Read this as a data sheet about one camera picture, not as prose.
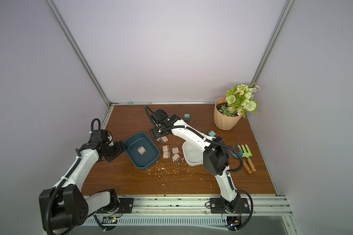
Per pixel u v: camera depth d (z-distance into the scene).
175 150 0.92
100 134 0.67
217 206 0.73
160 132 0.60
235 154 0.44
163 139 0.95
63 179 0.43
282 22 0.75
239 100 0.85
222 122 0.95
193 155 0.90
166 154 0.89
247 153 0.92
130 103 1.26
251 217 0.67
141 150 0.91
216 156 0.49
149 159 0.86
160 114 0.67
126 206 0.73
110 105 1.23
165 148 0.92
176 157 0.88
